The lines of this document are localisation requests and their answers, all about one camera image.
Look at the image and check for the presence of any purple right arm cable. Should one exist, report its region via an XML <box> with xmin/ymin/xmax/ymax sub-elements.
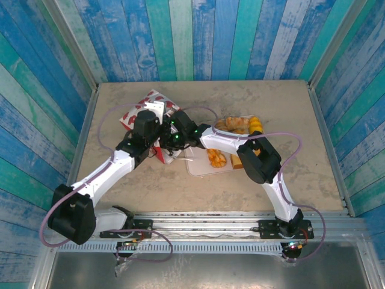
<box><xmin>179</xmin><ymin>105</ymin><xmax>327</xmax><ymax>263</ymax></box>

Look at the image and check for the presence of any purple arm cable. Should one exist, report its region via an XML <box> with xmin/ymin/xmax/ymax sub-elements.
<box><xmin>179</xmin><ymin>105</ymin><xmax>327</xmax><ymax>263</ymax></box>
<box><xmin>40</xmin><ymin>103</ymin><xmax>174</xmax><ymax>263</ymax></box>

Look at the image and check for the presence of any fake bread loaf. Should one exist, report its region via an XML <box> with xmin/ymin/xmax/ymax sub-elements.
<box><xmin>229</xmin><ymin>153</ymin><xmax>244</xmax><ymax>170</ymax></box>

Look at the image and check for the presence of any flaky tan fake croissant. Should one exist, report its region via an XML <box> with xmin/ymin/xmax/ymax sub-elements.
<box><xmin>225</xmin><ymin>116</ymin><xmax>251</xmax><ymax>132</ymax></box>

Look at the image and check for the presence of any metal table side rail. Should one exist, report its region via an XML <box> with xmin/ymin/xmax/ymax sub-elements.
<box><xmin>57</xmin><ymin>89</ymin><xmax>100</xmax><ymax>217</ymax></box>
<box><xmin>306</xmin><ymin>81</ymin><xmax>356</xmax><ymax>217</ymax></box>

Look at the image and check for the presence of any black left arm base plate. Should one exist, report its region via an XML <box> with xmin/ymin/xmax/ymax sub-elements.
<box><xmin>99</xmin><ymin>219</ymin><xmax>154</xmax><ymax>239</ymax></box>

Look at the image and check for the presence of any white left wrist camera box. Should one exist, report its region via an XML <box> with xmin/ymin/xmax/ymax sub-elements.
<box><xmin>143</xmin><ymin>101</ymin><xmax>166</xmax><ymax>122</ymax></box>

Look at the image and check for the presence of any red and white paper bag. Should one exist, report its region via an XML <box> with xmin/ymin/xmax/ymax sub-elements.
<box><xmin>119</xmin><ymin>89</ymin><xmax>185</xmax><ymax>166</ymax></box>

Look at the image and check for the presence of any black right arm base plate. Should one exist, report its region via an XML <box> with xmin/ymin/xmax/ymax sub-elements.
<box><xmin>258</xmin><ymin>219</ymin><xmax>315</xmax><ymax>240</ymax></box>

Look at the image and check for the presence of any grey slotted cable duct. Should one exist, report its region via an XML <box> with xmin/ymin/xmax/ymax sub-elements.
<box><xmin>57</xmin><ymin>242</ymin><xmax>285</xmax><ymax>256</ymax></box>

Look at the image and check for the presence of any slanted metal frame post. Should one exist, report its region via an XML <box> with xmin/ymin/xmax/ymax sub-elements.
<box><xmin>42</xmin><ymin>0</ymin><xmax>99</xmax><ymax>91</ymax></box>
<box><xmin>307</xmin><ymin>0</ymin><xmax>368</xmax><ymax>89</ymax></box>

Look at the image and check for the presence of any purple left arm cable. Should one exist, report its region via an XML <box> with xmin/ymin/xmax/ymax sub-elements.
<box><xmin>40</xmin><ymin>103</ymin><xmax>174</xmax><ymax>263</ymax></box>

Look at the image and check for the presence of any orange segmented fake bread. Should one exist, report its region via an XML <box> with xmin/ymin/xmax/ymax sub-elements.
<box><xmin>206</xmin><ymin>148</ymin><xmax>227</xmax><ymax>169</ymax></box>

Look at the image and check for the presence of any pale pink plastic tray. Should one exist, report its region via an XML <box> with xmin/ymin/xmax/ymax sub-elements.
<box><xmin>183</xmin><ymin>114</ymin><xmax>262</xmax><ymax>178</ymax></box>

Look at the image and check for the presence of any aluminium mounting rail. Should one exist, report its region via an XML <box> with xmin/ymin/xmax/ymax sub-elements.
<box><xmin>45</xmin><ymin>212</ymin><xmax>371</xmax><ymax>241</ymax></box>

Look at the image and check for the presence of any steel sheet panel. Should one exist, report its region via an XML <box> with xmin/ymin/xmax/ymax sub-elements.
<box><xmin>45</xmin><ymin>251</ymin><xmax>372</xmax><ymax>289</ymax></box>

